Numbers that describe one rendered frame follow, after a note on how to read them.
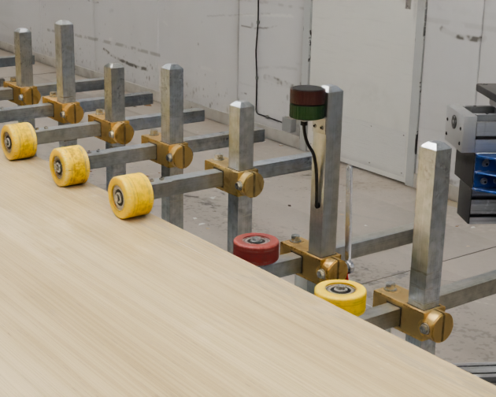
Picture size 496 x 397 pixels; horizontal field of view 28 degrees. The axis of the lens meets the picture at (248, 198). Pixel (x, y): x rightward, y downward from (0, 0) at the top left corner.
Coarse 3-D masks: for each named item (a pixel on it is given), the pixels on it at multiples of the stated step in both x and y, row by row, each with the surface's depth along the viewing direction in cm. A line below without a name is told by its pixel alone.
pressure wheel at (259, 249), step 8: (256, 232) 176; (240, 240) 172; (248, 240) 173; (256, 240) 171; (264, 240) 173; (272, 240) 172; (240, 248) 170; (248, 248) 169; (256, 248) 168; (264, 248) 169; (272, 248) 170; (240, 256) 170; (248, 256) 169; (256, 256) 169; (264, 256) 169; (272, 256) 170; (256, 264) 169; (264, 264) 170
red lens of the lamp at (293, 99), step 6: (294, 90) 164; (324, 90) 164; (294, 96) 164; (300, 96) 163; (306, 96) 163; (312, 96) 163; (318, 96) 163; (324, 96) 165; (294, 102) 164; (300, 102) 163; (306, 102) 163; (312, 102) 163; (318, 102) 164; (324, 102) 165
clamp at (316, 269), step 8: (288, 240) 183; (304, 240) 183; (280, 248) 183; (288, 248) 181; (296, 248) 179; (304, 248) 179; (304, 256) 177; (312, 256) 175; (328, 256) 175; (336, 256) 176; (304, 264) 178; (312, 264) 176; (320, 264) 174; (328, 264) 173; (336, 264) 173; (344, 264) 175; (304, 272) 178; (312, 272) 176; (320, 272) 173; (328, 272) 173; (336, 272) 174; (344, 272) 175; (312, 280) 176; (320, 280) 175
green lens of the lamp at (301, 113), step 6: (294, 108) 164; (300, 108) 164; (306, 108) 163; (312, 108) 163; (318, 108) 164; (324, 108) 166; (294, 114) 165; (300, 114) 164; (306, 114) 164; (312, 114) 164; (318, 114) 164; (324, 114) 166
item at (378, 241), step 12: (396, 228) 194; (408, 228) 194; (360, 240) 187; (372, 240) 188; (384, 240) 190; (396, 240) 192; (408, 240) 194; (336, 252) 183; (360, 252) 187; (372, 252) 189; (276, 264) 174; (288, 264) 176; (300, 264) 178
